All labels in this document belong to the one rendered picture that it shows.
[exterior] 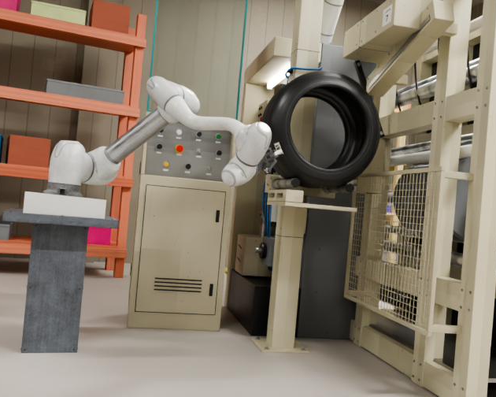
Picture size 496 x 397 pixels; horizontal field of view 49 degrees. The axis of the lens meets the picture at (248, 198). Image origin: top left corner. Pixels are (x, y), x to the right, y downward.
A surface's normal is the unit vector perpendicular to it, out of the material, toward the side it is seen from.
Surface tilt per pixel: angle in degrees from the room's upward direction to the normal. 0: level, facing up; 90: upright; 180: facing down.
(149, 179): 90
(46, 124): 90
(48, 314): 90
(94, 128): 90
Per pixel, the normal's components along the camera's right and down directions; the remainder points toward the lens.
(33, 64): 0.34, 0.02
